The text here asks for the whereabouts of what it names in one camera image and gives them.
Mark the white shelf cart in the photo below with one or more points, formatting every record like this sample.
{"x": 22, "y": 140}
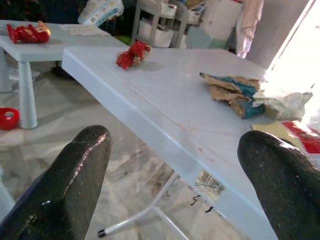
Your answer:
{"x": 160, "y": 30}

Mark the white diaper pack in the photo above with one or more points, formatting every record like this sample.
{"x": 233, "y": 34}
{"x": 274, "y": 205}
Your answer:
{"x": 102, "y": 11}

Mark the low white plastic table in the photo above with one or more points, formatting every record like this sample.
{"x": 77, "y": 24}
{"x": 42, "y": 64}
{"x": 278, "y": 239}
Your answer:
{"x": 55, "y": 45}

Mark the green plastic item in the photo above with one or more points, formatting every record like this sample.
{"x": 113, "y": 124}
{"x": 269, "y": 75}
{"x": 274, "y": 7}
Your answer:
{"x": 124, "y": 40}

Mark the red and gold toy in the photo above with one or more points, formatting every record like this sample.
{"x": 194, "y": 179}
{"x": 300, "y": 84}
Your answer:
{"x": 28, "y": 33}

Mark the white folding table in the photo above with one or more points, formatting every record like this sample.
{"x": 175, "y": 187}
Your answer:
{"x": 175, "y": 100}

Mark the red and white packet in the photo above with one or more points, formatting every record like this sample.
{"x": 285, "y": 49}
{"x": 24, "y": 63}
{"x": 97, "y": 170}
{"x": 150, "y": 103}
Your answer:
{"x": 302, "y": 137}

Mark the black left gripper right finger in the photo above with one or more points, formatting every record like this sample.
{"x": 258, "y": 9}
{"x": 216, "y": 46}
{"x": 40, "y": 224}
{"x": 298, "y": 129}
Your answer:
{"x": 287, "y": 185}

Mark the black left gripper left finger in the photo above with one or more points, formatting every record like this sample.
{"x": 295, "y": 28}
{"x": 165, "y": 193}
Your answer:
{"x": 65, "y": 180}

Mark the crumpled red wrapper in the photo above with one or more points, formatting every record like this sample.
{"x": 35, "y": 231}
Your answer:
{"x": 133, "y": 55}

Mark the crumpled brown and blue paper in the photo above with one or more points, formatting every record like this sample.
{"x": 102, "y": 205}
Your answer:
{"x": 235, "y": 92}

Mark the white printed paper sheet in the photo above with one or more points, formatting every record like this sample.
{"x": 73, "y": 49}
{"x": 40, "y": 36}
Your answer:
{"x": 82, "y": 30}

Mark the hanging white pink cloth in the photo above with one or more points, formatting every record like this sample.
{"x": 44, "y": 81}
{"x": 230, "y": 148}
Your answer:
{"x": 250, "y": 25}

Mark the pale green child chair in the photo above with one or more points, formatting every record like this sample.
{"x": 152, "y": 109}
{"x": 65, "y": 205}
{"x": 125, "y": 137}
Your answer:
{"x": 205, "y": 37}

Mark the crumpled white wrapper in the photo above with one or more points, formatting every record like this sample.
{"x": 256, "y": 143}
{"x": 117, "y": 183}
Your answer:
{"x": 285, "y": 105}

